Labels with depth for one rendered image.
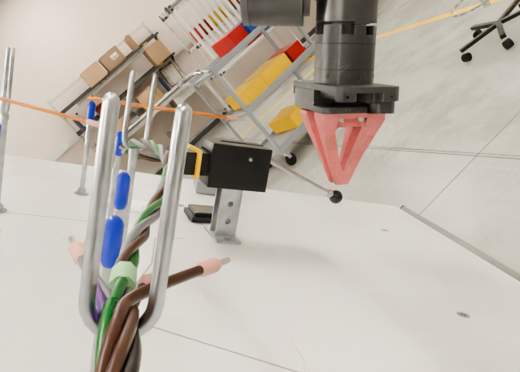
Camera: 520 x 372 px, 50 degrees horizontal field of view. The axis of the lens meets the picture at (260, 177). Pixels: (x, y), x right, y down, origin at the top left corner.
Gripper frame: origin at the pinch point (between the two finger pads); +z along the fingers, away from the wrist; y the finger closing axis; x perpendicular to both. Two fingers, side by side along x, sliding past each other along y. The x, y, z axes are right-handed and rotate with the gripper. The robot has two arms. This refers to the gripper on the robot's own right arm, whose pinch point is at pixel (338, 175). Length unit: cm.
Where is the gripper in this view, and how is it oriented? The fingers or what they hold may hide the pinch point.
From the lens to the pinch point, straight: 56.9
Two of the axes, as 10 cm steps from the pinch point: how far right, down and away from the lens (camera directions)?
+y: 3.4, 2.2, -9.2
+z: -0.2, 9.7, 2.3
